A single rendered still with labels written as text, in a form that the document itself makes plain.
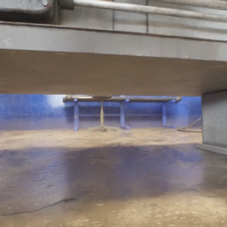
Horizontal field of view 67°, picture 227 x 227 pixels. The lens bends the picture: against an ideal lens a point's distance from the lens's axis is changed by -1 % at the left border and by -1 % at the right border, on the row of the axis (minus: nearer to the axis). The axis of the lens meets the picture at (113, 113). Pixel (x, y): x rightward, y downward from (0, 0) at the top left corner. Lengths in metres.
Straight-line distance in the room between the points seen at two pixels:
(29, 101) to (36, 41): 3.54
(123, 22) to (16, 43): 0.40
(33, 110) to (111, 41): 3.57
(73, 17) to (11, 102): 3.52
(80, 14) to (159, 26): 0.30
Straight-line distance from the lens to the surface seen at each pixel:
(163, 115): 4.17
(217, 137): 1.31
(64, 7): 0.65
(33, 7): 0.55
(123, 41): 0.51
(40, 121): 3.95
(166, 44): 0.55
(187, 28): 0.83
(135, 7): 0.68
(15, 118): 4.08
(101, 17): 0.73
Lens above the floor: 0.23
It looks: 2 degrees up
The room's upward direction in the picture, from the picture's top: 1 degrees counter-clockwise
